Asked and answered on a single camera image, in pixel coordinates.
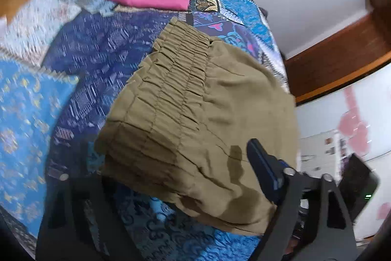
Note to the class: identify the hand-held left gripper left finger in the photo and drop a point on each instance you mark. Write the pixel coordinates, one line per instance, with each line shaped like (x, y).
(79, 192)

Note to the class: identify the olive green pants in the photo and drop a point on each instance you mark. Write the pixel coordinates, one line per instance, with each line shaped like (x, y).
(198, 114)

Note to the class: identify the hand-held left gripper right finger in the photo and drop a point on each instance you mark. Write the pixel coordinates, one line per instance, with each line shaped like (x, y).
(265, 172)

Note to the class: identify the blue patchwork blanket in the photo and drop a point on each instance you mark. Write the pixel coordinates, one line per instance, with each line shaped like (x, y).
(30, 111)

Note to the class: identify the white wardrobe with pink hearts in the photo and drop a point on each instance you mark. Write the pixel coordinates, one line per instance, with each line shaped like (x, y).
(360, 102)

